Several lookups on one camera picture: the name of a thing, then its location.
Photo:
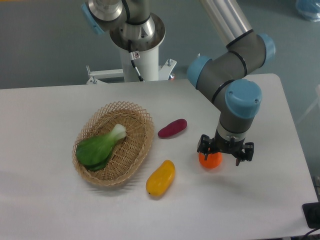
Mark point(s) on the purple sweet potato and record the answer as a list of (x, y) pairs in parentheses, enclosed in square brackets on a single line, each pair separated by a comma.
[(173, 128)]

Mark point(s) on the black device at table edge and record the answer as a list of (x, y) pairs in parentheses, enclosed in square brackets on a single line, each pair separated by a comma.
[(312, 214)]

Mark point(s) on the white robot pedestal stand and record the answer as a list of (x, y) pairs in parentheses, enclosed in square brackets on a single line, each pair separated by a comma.
[(138, 46)]

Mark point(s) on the green bok choy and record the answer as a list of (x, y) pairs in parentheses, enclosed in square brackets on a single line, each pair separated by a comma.
[(94, 152)]

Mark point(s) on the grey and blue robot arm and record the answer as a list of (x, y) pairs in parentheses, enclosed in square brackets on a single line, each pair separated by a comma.
[(223, 80)]

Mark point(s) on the yellow mango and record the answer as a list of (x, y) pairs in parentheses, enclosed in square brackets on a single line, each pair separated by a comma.
[(161, 179)]

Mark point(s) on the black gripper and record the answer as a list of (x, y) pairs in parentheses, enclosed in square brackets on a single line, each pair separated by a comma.
[(242, 152)]

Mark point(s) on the blue bag in corner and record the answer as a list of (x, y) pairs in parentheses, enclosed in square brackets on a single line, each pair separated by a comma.
[(309, 9)]

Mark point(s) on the orange fruit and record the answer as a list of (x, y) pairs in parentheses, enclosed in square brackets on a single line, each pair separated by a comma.
[(212, 161)]

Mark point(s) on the woven wicker basket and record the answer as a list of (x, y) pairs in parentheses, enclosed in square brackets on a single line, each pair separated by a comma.
[(129, 152)]

